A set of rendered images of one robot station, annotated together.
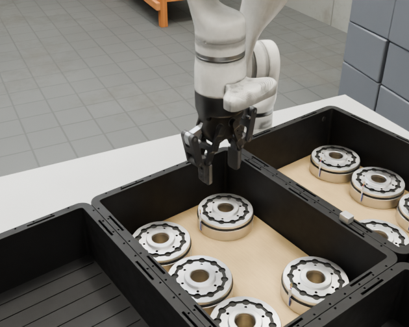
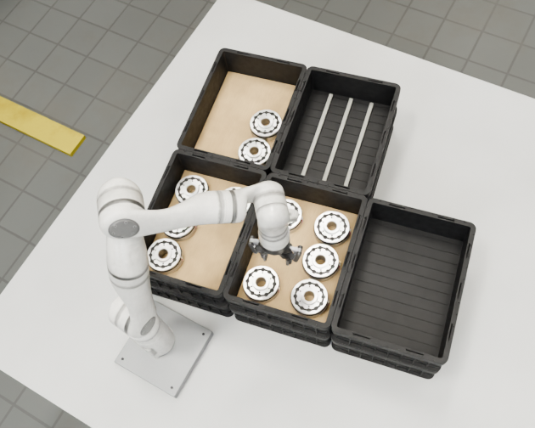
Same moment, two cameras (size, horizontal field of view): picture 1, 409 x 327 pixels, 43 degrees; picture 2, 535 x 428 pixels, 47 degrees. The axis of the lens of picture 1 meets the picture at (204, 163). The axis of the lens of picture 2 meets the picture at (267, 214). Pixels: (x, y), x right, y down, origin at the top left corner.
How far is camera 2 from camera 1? 1.48 m
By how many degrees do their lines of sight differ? 70
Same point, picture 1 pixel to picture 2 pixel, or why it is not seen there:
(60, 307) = (376, 316)
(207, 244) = (286, 283)
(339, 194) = (193, 243)
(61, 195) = not seen: outside the picture
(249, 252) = (277, 259)
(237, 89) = not seen: hidden behind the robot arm
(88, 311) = (368, 302)
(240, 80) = not seen: hidden behind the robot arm
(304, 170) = (177, 273)
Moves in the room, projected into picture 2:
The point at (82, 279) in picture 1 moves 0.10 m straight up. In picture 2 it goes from (353, 323) to (355, 313)
